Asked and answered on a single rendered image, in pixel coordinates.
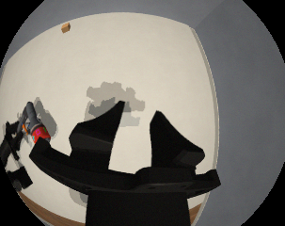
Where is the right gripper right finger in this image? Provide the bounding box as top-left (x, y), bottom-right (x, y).
top-left (150, 110), bottom-right (205, 178)

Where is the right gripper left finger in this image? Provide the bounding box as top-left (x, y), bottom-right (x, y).
top-left (70, 101), bottom-right (126, 172)

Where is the grey hose nozzle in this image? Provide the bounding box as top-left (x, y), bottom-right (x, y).
top-left (15, 102), bottom-right (51, 143)

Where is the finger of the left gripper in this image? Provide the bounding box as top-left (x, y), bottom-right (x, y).
top-left (10, 131), bottom-right (24, 151)
top-left (7, 121), bottom-right (19, 136)

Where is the small tan cube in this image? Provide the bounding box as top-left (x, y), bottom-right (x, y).
top-left (62, 23), bottom-right (71, 33)

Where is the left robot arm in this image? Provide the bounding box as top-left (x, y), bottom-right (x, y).
top-left (0, 142), bottom-right (33, 192)

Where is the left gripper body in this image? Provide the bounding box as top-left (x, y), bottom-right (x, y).
top-left (3, 121), bottom-right (19, 161)

